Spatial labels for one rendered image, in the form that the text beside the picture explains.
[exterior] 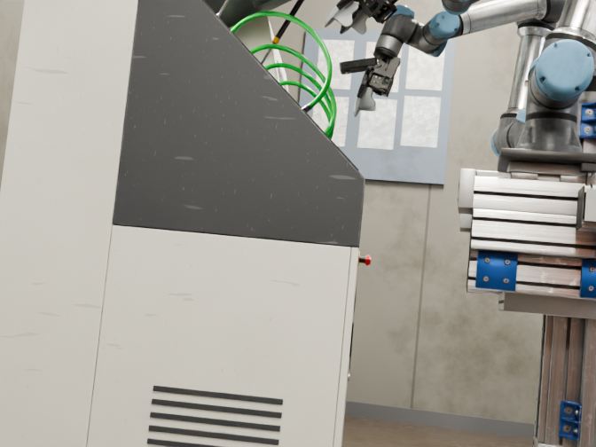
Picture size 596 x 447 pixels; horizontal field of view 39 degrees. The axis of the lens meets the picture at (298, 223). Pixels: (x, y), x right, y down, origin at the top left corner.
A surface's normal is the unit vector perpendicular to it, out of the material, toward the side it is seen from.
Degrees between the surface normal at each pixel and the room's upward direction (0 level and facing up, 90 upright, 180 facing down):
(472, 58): 90
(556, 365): 90
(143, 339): 90
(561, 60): 97
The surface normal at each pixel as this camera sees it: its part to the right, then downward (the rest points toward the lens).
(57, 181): -0.07, -0.09
